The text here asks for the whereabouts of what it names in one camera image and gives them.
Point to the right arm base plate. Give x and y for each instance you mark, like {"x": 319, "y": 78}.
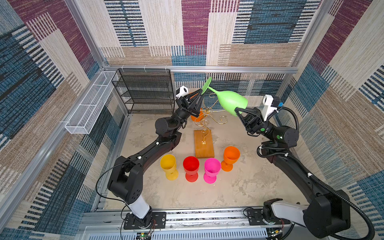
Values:
{"x": 255, "y": 218}

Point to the aluminium front rail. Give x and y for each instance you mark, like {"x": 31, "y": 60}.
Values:
{"x": 188, "y": 224}

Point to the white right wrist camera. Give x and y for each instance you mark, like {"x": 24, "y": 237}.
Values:
{"x": 270, "y": 103}

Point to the red wine glass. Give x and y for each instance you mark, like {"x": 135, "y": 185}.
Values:
{"x": 191, "y": 166}

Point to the gold wire glass rack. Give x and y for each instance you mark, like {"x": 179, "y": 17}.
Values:
{"x": 208, "y": 114}

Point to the yellow wine glass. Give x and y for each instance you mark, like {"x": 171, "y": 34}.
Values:
{"x": 169, "y": 166}

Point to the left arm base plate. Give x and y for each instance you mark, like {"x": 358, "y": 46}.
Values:
{"x": 157, "y": 220}

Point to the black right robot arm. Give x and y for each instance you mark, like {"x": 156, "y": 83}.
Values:
{"x": 328, "y": 212}

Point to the pink wine glass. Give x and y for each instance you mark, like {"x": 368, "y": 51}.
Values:
{"x": 212, "y": 168}

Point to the orange wooden rack base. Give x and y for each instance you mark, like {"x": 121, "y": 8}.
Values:
{"x": 204, "y": 147}

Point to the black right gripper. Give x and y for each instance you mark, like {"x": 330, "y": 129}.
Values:
{"x": 253, "y": 121}

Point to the green wine glass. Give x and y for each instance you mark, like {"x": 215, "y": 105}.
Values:
{"x": 229, "y": 100}

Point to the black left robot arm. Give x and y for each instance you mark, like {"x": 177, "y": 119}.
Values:
{"x": 126, "y": 179}

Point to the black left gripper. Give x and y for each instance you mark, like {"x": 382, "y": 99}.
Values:
{"x": 189, "y": 108}

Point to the white mesh wall basket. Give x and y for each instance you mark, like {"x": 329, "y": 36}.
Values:
{"x": 88, "y": 111}

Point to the black mesh shelf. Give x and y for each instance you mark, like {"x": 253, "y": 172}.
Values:
{"x": 143, "y": 91}

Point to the orange wine glass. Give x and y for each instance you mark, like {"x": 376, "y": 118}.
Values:
{"x": 198, "y": 117}
{"x": 231, "y": 155}

